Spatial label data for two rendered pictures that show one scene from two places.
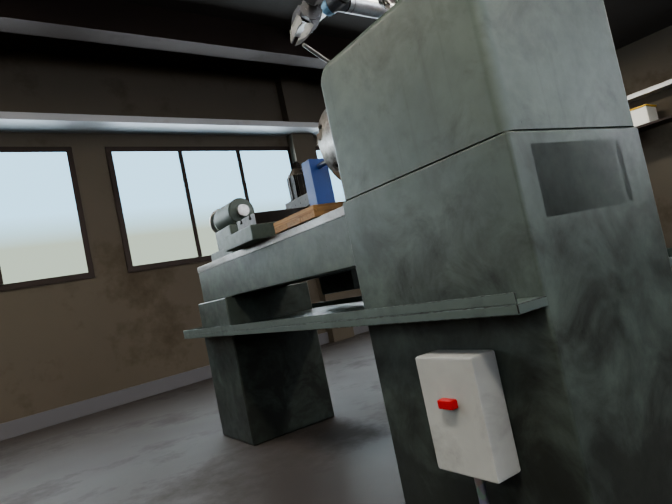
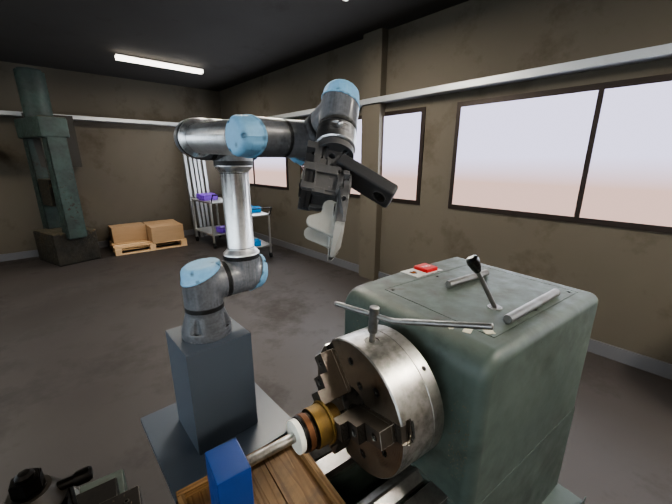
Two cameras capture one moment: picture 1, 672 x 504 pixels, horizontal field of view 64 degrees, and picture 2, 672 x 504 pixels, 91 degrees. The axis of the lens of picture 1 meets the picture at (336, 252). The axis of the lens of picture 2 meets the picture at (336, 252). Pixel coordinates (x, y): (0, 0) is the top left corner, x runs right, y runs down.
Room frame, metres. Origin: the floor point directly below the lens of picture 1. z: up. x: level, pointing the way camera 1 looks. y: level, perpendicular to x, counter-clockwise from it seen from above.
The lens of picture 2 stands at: (1.85, 0.49, 1.63)
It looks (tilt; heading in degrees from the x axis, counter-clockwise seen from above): 16 degrees down; 268
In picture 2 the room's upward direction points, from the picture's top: straight up
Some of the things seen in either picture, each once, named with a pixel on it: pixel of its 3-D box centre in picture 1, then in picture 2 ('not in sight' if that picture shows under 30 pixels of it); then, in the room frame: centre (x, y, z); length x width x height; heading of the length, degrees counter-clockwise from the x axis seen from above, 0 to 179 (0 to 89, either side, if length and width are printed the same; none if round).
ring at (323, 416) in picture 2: not in sight; (318, 425); (1.86, -0.09, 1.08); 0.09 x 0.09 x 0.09; 33
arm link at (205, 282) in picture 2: not in sight; (204, 282); (2.21, -0.48, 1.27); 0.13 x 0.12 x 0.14; 40
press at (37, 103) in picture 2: not in sight; (51, 171); (6.15, -5.09, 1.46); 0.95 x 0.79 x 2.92; 129
